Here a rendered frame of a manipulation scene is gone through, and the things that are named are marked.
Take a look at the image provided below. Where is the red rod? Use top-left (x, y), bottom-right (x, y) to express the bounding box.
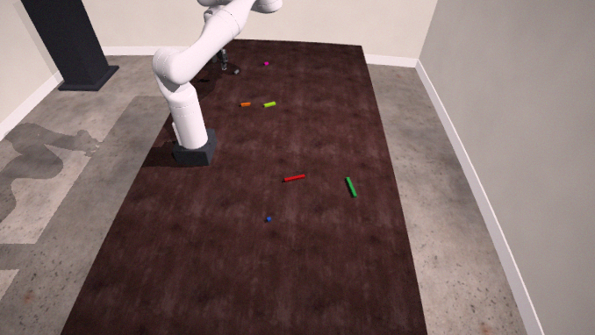
top-left (284, 175), bottom-right (305, 182)

